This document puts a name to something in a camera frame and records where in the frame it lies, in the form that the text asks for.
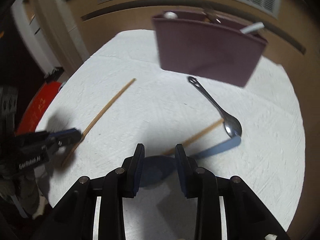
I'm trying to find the wooden chopstick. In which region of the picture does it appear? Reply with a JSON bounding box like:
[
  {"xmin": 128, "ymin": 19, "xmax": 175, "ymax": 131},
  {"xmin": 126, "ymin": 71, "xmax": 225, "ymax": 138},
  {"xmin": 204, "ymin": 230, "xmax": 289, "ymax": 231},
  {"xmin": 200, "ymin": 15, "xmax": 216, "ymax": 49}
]
[
  {"xmin": 60, "ymin": 77, "xmax": 137, "ymax": 169},
  {"xmin": 161, "ymin": 118, "xmax": 225, "ymax": 157}
]

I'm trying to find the metal spoon smiley handle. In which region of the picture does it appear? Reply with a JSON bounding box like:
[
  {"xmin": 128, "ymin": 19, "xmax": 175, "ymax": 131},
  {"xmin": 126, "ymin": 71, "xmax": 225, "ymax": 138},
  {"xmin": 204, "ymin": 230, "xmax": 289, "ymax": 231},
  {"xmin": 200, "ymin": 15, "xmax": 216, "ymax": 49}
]
[{"xmin": 187, "ymin": 76, "xmax": 242, "ymax": 138}]

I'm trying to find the white ball-end stirrer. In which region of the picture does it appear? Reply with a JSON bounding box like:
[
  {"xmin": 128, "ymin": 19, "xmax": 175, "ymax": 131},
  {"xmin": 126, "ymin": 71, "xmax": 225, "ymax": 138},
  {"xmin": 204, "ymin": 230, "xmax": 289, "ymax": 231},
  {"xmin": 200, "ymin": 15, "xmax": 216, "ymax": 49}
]
[{"xmin": 163, "ymin": 11, "xmax": 178, "ymax": 20}]

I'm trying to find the white plastic spoon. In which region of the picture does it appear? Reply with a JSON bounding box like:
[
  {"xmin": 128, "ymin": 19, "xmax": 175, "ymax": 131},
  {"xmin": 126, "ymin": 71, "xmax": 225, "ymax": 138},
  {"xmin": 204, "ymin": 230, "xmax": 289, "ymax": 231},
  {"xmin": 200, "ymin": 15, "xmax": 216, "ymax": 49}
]
[{"xmin": 239, "ymin": 22, "xmax": 265, "ymax": 34}]

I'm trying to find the red floor mat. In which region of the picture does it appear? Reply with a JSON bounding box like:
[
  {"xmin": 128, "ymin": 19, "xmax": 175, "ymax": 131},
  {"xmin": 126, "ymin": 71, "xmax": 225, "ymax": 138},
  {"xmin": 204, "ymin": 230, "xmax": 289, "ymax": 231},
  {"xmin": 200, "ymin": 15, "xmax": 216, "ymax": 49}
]
[{"xmin": 15, "ymin": 81, "xmax": 62, "ymax": 135}]

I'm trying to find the white textured table cloth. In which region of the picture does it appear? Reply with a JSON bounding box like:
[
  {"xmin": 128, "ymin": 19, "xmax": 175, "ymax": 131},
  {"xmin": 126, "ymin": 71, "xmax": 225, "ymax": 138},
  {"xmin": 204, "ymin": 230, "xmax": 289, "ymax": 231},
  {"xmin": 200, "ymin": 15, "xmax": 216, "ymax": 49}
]
[{"xmin": 36, "ymin": 30, "xmax": 305, "ymax": 229}]

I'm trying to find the purple utensil holder box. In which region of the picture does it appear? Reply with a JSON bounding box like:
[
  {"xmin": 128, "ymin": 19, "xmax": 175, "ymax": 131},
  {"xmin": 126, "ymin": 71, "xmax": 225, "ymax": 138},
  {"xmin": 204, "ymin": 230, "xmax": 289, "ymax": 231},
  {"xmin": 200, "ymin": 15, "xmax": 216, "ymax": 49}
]
[{"xmin": 151, "ymin": 10, "xmax": 267, "ymax": 87}]

